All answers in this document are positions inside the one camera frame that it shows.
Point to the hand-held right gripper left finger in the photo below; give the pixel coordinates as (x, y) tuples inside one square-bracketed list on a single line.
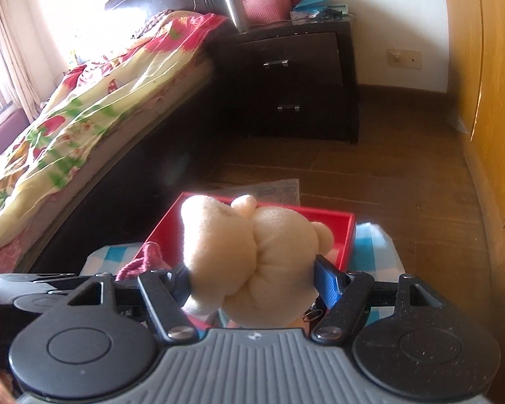
[(177, 282)]

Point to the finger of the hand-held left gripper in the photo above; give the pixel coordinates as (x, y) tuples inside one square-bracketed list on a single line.
[(33, 278)]

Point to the curtain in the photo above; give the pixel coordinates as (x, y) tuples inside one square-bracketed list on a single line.
[(8, 50)]

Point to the dark wooden bed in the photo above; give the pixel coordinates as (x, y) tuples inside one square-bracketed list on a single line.
[(151, 185)]

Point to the metal thermos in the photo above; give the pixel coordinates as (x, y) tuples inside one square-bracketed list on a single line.
[(235, 12)]

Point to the yellow wooden wardrobe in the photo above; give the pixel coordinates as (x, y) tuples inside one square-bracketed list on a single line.
[(488, 92)]

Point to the dark pink knitted cloth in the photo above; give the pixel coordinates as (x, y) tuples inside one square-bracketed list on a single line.
[(145, 263)]

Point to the floral blanket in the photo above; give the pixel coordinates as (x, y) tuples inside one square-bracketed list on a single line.
[(109, 105)]

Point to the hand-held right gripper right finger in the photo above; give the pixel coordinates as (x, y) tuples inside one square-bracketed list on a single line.
[(326, 280)]

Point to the blue folded paper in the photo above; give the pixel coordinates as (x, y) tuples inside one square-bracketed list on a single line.
[(315, 1)]

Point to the dark wooden nightstand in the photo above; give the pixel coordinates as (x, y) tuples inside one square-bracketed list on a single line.
[(303, 92)]

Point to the purple cushion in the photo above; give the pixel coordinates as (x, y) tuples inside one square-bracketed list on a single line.
[(4, 134)]

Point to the red box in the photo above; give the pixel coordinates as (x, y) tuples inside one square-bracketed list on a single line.
[(341, 235)]

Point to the beige plush toy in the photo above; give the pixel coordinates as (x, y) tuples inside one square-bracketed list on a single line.
[(256, 261)]

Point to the wall outlet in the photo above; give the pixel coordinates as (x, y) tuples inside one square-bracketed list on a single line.
[(404, 59)]

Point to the pink plastic basket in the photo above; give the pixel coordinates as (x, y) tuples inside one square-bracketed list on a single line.
[(265, 8)]

